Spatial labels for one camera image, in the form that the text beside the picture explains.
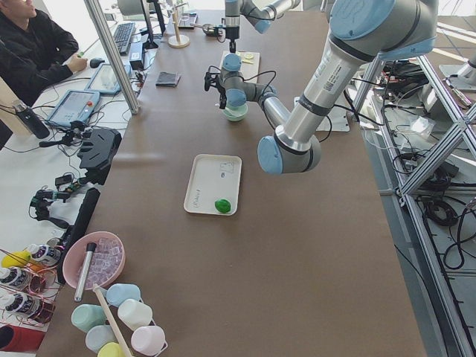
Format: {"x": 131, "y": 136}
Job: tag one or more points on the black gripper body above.
{"x": 232, "y": 33}
{"x": 222, "y": 91}

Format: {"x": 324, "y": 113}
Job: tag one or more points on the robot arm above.
{"x": 359, "y": 32}
{"x": 259, "y": 18}

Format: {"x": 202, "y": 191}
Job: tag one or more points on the light green bowl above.
{"x": 235, "y": 114}

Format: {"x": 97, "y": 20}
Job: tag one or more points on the pink bowl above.
{"x": 107, "y": 262}

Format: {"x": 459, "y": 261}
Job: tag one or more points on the metal scoop in pink bowl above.
{"x": 81, "y": 284}

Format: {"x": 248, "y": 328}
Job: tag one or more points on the bamboo cutting board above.
{"x": 250, "y": 64}

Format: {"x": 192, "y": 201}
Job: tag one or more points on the grey folded cloth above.
{"x": 167, "y": 79}

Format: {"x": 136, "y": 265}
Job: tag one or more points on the wooden mug tree stand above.
{"x": 179, "y": 40}

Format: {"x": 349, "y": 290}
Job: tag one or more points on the cream rabbit tray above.
{"x": 213, "y": 177}

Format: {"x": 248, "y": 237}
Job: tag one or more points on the black keyboard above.
{"x": 122, "y": 36}

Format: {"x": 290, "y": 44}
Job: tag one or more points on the blue teach pendant upper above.
{"x": 104, "y": 80}

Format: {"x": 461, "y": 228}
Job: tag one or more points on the blue teach pendant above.
{"x": 104, "y": 80}
{"x": 75, "y": 105}

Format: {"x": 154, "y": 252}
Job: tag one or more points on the green lime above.
{"x": 222, "y": 206}

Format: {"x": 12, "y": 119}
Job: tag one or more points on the black computer mouse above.
{"x": 95, "y": 62}

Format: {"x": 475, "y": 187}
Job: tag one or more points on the blue teach pendant lower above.
{"x": 75, "y": 105}

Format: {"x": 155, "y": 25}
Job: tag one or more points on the seated person in black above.
{"x": 35, "y": 51}

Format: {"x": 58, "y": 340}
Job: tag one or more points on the light blue cup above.
{"x": 119, "y": 292}

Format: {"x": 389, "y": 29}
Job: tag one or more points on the cream white cup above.
{"x": 135, "y": 314}

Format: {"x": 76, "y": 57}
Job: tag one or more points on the pale pink cup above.
{"x": 148, "y": 340}

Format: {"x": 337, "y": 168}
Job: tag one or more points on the mint green cup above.
{"x": 86, "y": 316}

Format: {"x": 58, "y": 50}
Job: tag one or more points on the grey blue cup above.
{"x": 99, "y": 336}

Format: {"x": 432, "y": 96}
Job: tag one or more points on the pale yellow cup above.
{"x": 111, "y": 349}

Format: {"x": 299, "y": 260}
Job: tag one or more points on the aluminium frame post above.
{"x": 106, "y": 39}

